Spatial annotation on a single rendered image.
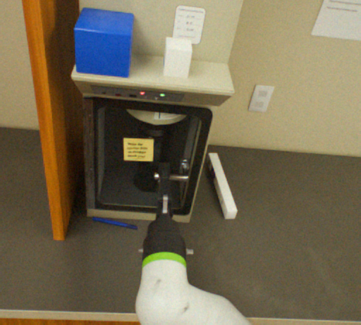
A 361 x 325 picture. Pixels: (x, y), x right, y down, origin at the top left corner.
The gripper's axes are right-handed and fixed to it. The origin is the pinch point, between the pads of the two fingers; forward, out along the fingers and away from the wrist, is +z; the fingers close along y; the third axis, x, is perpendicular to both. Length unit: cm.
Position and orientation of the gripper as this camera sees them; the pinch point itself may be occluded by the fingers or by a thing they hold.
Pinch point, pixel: (163, 175)
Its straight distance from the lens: 99.2
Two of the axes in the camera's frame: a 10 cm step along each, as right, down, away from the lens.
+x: -10.0, -0.4, -0.8
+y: 0.9, -7.5, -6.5
